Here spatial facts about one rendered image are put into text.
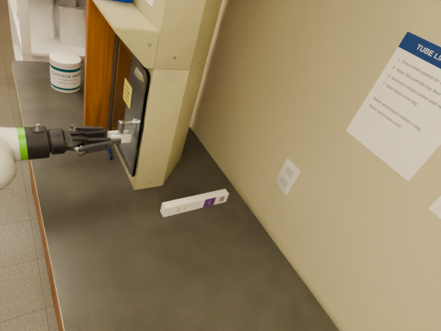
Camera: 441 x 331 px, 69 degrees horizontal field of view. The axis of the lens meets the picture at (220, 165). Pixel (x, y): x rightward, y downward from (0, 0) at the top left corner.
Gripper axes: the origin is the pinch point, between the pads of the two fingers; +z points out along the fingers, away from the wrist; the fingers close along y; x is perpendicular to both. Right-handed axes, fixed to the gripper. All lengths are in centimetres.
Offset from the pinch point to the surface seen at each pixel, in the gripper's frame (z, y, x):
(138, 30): 0.0, -4.8, -36.2
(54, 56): -9, 70, 6
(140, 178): 7.3, -5.4, 14.9
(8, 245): -38, 54, 115
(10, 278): -38, 33, 115
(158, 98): 8.5, -5.2, -17.1
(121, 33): -4.1, -5.1, -35.3
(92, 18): -2.1, 31.8, -25.6
